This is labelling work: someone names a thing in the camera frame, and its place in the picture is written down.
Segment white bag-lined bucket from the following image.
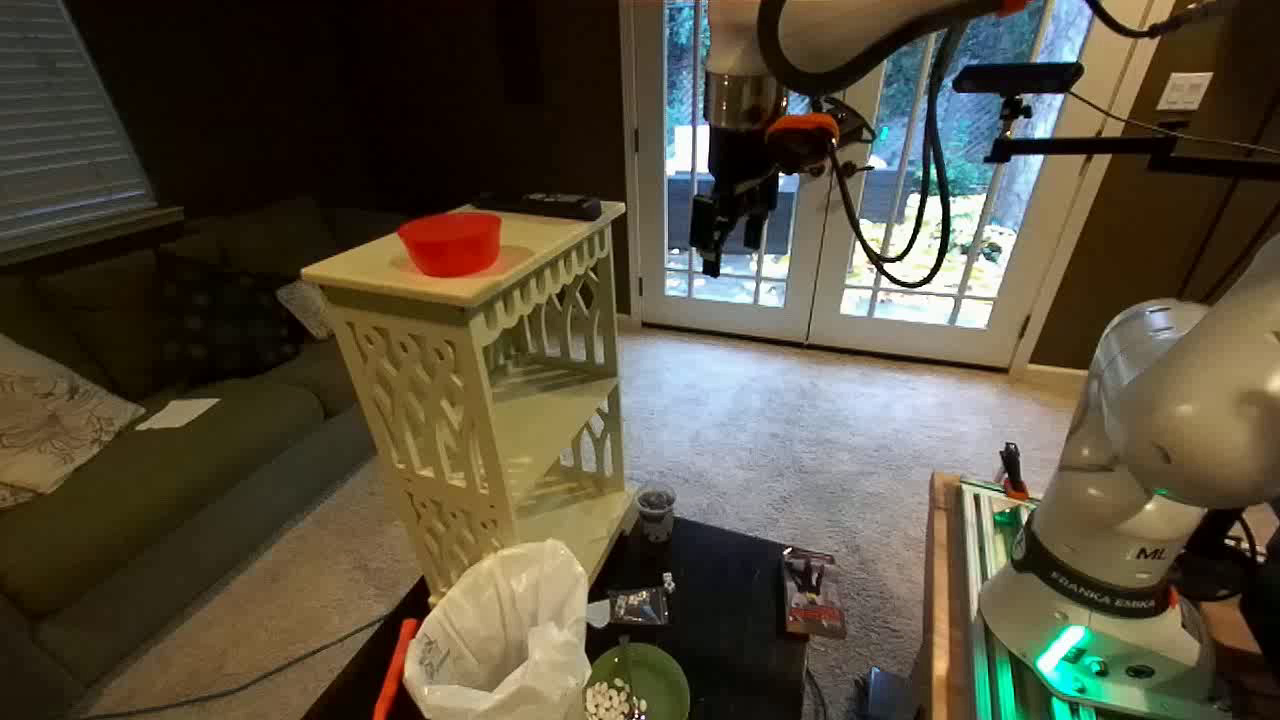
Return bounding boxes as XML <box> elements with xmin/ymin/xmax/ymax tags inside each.
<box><xmin>401</xmin><ymin>535</ymin><xmax>595</xmax><ymax>720</ymax></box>

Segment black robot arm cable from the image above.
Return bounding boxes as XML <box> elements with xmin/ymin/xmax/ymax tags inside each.
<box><xmin>753</xmin><ymin>0</ymin><xmax>973</xmax><ymax>294</ymax></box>

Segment light patterned throw blanket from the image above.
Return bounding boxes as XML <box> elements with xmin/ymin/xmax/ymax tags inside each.
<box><xmin>0</xmin><ymin>331</ymin><xmax>148</xmax><ymax>514</ymax></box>

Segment black camera on stand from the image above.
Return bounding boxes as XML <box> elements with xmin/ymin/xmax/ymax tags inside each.
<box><xmin>950</xmin><ymin>55</ymin><xmax>1280</xmax><ymax>186</ymax></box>

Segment green bowl with pieces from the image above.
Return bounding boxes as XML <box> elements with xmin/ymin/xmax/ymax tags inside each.
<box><xmin>580</xmin><ymin>636</ymin><xmax>697</xmax><ymax>720</ymax></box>

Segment red and black clamp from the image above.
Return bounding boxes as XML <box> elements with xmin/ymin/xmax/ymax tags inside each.
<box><xmin>991</xmin><ymin>437</ymin><xmax>1031</xmax><ymax>503</ymax></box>

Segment black low table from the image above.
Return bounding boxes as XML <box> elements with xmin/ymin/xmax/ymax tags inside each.
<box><xmin>301</xmin><ymin>514</ymin><xmax>822</xmax><ymax>720</ymax></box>

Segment white glass French doors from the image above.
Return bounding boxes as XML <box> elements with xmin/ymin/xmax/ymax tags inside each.
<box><xmin>616</xmin><ymin>0</ymin><xmax>1116</xmax><ymax>372</ymax></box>

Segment dark patterned cushion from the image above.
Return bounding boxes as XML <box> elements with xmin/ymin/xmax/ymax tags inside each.
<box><xmin>140</xmin><ymin>248</ymin><xmax>311</xmax><ymax>394</ymax></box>

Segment black remote control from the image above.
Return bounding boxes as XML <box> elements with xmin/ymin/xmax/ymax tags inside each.
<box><xmin>482</xmin><ymin>188</ymin><xmax>609</xmax><ymax>223</ymax></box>

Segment small grey packet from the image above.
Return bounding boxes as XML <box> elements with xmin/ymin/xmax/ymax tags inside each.
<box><xmin>609</xmin><ymin>585</ymin><xmax>674</xmax><ymax>633</ymax></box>

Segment black floor cable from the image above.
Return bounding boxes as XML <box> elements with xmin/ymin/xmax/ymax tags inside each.
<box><xmin>78</xmin><ymin>610</ymin><xmax>403</xmax><ymax>720</ymax></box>

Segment white fretwork cupboard shelf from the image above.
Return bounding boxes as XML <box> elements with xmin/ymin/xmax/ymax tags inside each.
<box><xmin>301</xmin><ymin>196</ymin><xmax>639</xmax><ymax>599</ymax></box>

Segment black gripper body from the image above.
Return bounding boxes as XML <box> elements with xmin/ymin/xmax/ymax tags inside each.
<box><xmin>702</xmin><ymin>122</ymin><xmax>789</xmax><ymax>223</ymax></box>

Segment grey window blinds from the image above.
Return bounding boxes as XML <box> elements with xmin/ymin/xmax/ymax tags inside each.
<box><xmin>0</xmin><ymin>0</ymin><xmax>165</xmax><ymax>260</ymax></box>

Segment red plastic strip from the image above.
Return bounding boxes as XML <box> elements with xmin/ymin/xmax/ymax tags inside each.
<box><xmin>369</xmin><ymin>613</ymin><xmax>423</xmax><ymax>720</ymax></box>

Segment white paper sheet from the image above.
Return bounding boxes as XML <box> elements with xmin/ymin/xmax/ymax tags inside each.
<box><xmin>131</xmin><ymin>394</ymin><xmax>225</xmax><ymax>437</ymax></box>

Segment red plastic bowl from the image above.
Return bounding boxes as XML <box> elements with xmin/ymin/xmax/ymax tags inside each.
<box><xmin>396</xmin><ymin>208</ymin><xmax>509</xmax><ymax>282</ymax></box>

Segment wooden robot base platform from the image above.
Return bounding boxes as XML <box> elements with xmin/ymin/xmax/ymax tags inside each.
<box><xmin>926</xmin><ymin>470</ymin><xmax>1280</xmax><ymax>720</ymax></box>

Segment white wall switch plate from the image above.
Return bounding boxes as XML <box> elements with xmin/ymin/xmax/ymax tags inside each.
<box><xmin>1152</xmin><ymin>67</ymin><xmax>1222</xmax><ymax>117</ymax></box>

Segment orange cable strap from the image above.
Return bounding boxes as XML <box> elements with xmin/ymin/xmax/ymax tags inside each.
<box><xmin>763</xmin><ymin>110</ymin><xmax>844</xmax><ymax>153</ymax></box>

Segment grey-green fabric sofa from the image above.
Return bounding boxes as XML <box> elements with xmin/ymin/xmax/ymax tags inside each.
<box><xmin>0</xmin><ymin>196</ymin><xmax>379</xmax><ymax>720</ymax></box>

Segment glossy magazine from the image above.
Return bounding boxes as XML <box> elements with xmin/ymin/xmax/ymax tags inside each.
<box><xmin>778</xmin><ymin>541</ymin><xmax>853</xmax><ymax>645</ymax></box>

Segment dark patterned cup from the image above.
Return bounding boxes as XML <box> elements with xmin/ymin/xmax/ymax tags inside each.
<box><xmin>632</xmin><ymin>487</ymin><xmax>681</xmax><ymax>546</ymax></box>

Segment beige square cushion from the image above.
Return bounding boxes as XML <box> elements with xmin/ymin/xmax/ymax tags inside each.
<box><xmin>274</xmin><ymin>276</ymin><xmax>335</xmax><ymax>345</ymax></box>

